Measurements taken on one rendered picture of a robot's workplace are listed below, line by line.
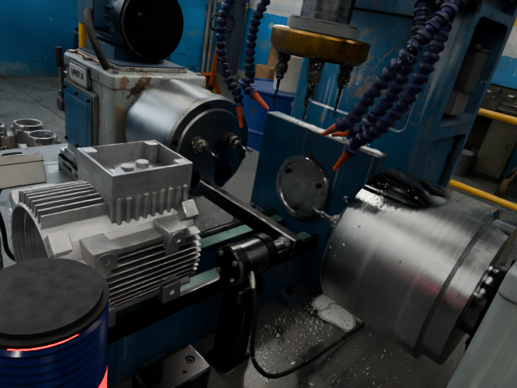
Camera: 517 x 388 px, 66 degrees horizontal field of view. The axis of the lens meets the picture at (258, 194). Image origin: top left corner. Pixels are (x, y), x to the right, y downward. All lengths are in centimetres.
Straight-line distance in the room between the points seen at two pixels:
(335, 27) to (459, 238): 38
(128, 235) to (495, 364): 46
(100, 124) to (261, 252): 65
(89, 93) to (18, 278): 92
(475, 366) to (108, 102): 90
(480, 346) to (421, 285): 9
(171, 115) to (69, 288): 70
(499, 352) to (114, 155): 55
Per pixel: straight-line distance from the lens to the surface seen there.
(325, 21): 72
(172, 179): 56
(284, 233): 66
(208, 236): 83
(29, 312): 21
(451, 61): 86
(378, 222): 58
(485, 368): 56
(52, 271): 23
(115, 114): 105
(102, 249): 50
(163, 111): 92
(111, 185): 52
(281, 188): 93
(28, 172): 75
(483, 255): 57
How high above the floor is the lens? 135
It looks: 24 degrees down
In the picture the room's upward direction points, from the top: 11 degrees clockwise
